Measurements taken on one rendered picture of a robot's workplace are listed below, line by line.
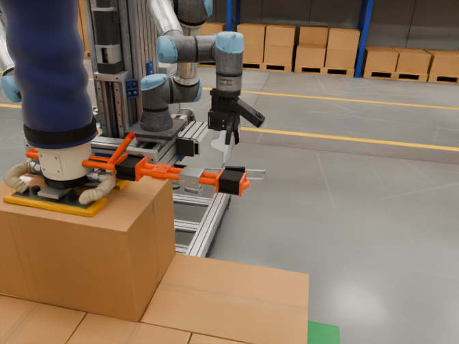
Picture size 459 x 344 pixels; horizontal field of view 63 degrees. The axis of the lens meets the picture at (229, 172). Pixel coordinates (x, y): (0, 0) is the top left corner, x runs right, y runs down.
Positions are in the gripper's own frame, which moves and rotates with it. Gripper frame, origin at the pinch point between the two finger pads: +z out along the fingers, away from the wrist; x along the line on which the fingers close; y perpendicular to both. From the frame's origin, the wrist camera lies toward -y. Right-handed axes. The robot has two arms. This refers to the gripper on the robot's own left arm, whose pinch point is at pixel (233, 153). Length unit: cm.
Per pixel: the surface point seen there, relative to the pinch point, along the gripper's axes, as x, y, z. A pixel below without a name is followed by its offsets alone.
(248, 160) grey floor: -246, 39, 117
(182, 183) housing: 3.6, 15.7, 11.0
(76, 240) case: 19, 47, 30
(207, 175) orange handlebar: -0.5, 8.4, 9.2
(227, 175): 0.9, 1.2, 7.1
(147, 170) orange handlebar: 3.1, 27.7, 8.7
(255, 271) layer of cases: -20, -8, 62
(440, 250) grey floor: -138, -121, 116
